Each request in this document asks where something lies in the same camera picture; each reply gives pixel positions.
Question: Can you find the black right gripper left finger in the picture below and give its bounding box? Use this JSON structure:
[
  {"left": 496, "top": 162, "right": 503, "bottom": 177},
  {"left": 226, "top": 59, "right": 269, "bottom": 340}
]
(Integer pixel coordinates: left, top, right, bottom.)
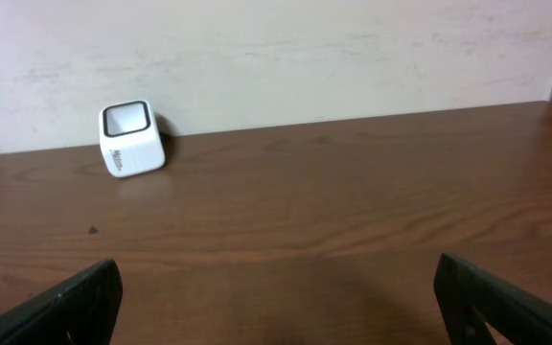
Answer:
[{"left": 0, "top": 259, "right": 123, "bottom": 345}]

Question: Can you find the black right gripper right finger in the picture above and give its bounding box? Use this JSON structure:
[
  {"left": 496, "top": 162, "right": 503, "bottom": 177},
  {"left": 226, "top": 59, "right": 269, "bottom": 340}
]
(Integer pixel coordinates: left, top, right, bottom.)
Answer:
[{"left": 433, "top": 253, "right": 552, "bottom": 345}]

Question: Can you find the white barcode scanner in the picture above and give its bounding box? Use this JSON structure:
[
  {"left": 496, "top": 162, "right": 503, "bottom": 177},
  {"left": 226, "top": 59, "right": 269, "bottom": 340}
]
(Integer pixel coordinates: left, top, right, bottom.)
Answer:
[{"left": 99, "top": 100, "right": 166, "bottom": 178}]

